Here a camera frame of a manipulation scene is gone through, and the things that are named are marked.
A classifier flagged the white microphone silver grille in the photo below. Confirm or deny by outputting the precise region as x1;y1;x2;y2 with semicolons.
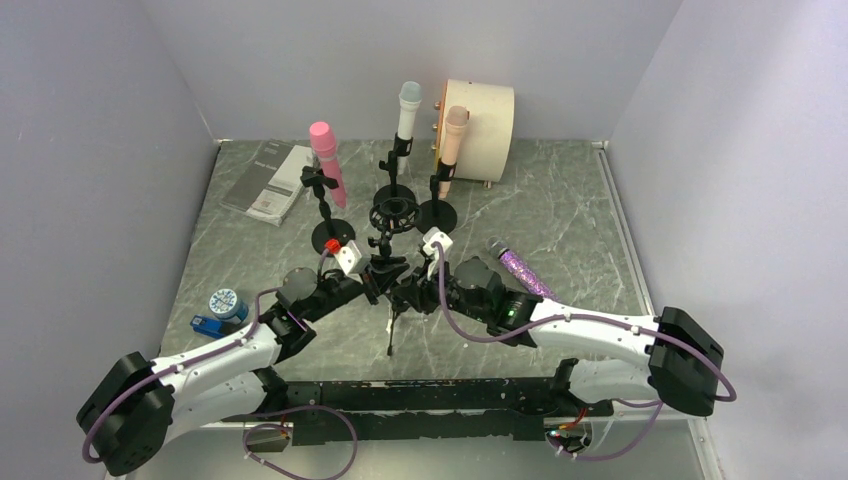
394;81;422;174

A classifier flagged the round blue white sticker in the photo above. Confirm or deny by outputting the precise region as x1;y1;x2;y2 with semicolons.
208;288;249;324

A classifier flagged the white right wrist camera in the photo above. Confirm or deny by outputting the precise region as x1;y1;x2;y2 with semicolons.
421;227;453;280

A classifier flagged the grey white booklet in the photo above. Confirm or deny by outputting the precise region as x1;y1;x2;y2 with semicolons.
220;140;315;227

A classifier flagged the black tripod shock-mount stand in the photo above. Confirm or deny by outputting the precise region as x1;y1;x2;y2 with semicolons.
368;197;420;357

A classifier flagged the pink microphone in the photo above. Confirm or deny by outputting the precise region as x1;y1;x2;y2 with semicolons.
309;121;347;209

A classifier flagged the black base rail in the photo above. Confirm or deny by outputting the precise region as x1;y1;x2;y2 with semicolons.
221;374;614;446

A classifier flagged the black round-base mic stand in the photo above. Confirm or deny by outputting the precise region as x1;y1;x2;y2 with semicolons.
416;162;458;234
300;166;356;253
372;134;417;206

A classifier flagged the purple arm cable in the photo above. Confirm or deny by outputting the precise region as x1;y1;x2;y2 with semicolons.
80;251;359;480
431;241;738;463

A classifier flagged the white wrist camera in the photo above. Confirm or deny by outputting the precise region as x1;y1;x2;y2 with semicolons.
325;239;369;276
421;227;453;280

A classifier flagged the blue box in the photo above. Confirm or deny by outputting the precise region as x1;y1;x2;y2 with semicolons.
190;315;238;339

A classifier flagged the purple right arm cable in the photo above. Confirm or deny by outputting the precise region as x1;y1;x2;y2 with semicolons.
431;241;738;463

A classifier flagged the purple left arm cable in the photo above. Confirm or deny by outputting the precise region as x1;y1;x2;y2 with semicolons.
80;251;359;480

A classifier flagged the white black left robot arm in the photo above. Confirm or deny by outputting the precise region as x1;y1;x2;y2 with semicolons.
76;256;410;476

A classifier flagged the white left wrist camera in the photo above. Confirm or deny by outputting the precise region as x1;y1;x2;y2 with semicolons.
325;239;369;276

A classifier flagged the peach microphone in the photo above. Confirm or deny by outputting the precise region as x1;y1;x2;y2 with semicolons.
437;105;469;199

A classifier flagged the purple glitter microphone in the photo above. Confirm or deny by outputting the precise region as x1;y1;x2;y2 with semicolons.
486;237;559;301

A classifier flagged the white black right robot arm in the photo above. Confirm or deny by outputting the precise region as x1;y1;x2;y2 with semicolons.
389;257;736;417

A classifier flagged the cream cylindrical speaker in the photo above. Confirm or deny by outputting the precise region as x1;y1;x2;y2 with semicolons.
433;79;515;188

